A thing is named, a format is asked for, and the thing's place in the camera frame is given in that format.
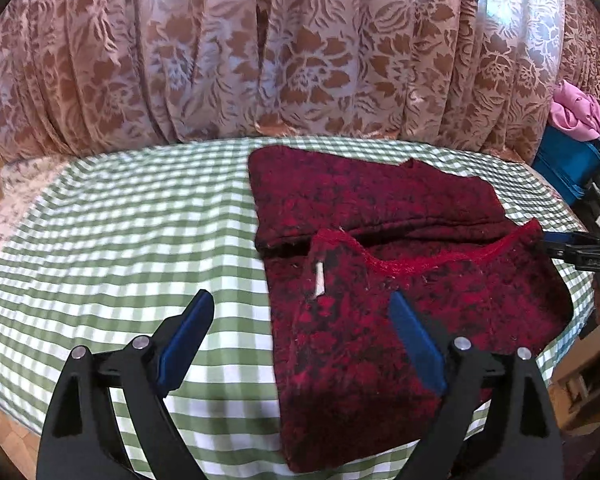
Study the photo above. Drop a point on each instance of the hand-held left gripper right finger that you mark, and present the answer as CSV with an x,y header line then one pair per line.
x,y
415,340

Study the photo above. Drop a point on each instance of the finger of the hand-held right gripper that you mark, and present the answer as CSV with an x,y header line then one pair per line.
x,y
560,242

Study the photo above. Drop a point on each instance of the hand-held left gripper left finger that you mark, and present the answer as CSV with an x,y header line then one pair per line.
x,y
187,340

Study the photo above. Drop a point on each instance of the dark red knitted sweater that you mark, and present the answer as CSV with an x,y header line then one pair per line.
x,y
370,200

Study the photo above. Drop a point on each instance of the blue plastic crate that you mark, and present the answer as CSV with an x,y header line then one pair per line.
x,y
565,165

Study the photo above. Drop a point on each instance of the pink cloth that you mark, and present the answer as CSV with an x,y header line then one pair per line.
x,y
577,110

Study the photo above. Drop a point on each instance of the green checked bed sheet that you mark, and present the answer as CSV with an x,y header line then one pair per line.
x,y
130,220

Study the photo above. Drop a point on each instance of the brown cardboard box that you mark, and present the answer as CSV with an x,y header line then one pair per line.
x,y
585,390

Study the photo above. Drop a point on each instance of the floral bed sheet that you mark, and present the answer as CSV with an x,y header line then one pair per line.
x,y
20,195

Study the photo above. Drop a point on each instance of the brown floral curtain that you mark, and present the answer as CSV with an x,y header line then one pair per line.
x,y
280,50

